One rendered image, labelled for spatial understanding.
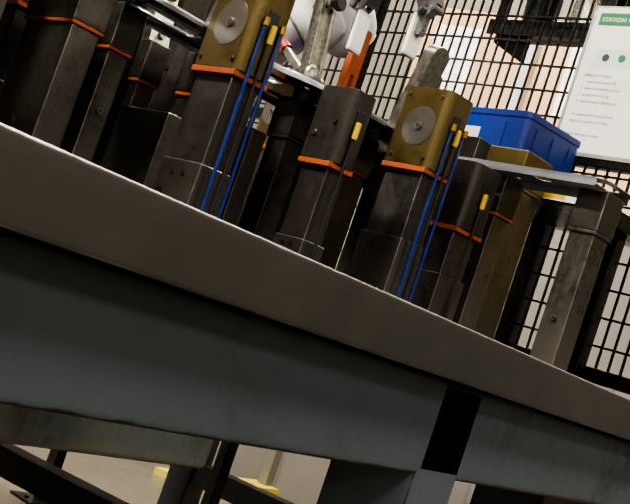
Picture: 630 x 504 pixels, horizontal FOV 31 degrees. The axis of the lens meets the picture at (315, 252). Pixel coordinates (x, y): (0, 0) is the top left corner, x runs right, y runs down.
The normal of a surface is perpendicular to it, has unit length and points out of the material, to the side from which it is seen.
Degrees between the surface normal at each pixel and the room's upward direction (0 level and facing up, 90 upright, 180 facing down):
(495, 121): 90
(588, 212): 90
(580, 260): 90
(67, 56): 90
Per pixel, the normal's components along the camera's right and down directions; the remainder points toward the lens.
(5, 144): 0.79, 0.22
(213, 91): -0.66, -0.27
